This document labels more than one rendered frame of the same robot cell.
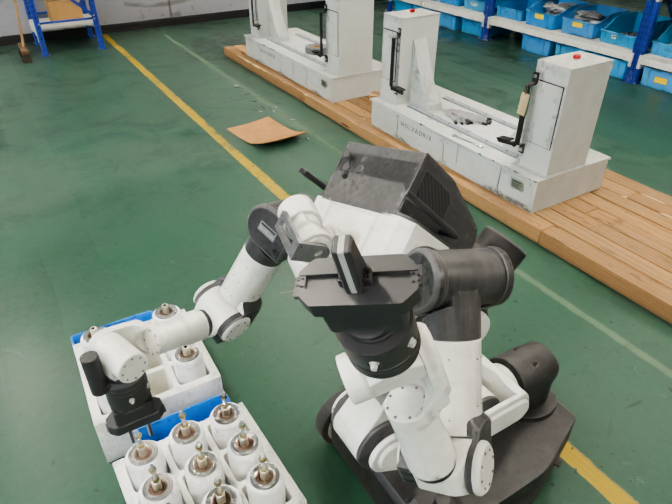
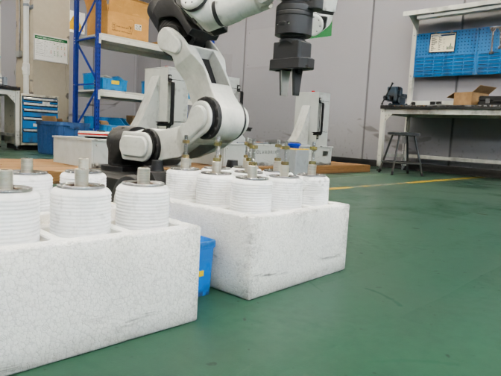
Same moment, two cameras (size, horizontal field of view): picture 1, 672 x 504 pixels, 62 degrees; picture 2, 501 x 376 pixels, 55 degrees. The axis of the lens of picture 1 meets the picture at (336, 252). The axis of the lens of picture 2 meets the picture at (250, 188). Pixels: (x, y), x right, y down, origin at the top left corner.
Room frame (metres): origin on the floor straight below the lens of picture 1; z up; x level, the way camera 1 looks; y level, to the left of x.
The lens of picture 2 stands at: (1.20, 1.57, 0.35)
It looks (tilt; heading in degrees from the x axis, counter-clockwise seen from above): 6 degrees down; 255
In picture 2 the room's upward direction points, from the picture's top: 3 degrees clockwise
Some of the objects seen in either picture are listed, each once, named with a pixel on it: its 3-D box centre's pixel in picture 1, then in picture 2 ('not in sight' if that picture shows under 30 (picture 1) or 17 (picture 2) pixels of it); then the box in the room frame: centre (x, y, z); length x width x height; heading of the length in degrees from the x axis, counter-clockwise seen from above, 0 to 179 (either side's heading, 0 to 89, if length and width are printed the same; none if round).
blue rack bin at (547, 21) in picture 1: (555, 13); not in sight; (5.98, -2.21, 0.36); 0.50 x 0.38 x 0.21; 122
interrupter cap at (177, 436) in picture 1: (186, 432); (216, 173); (0.98, 0.41, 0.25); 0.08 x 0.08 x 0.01
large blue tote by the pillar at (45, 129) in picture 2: not in sight; (62, 138); (1.85, -4.34, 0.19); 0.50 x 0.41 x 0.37; 126
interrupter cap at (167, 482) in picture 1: (157, 487); (284, 176); (0.81, 0.44, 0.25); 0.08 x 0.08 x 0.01
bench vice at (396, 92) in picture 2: not in sight; (395, 95); (-1.78, -3.43, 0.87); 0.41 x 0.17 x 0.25; 31
